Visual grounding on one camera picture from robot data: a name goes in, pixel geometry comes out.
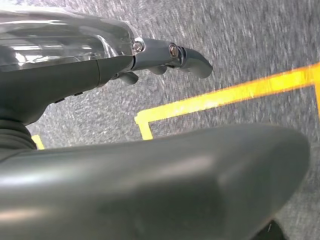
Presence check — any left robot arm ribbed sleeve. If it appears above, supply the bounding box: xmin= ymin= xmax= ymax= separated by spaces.
xmin=0 ymin=118 xmax=38 ymax=163

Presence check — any yellow floor tape line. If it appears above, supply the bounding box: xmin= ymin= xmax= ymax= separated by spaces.
xmin=31 ymin=134 xmax=46 ymax=151
xmin=134 ymin=62 xmax=320 ymax=141

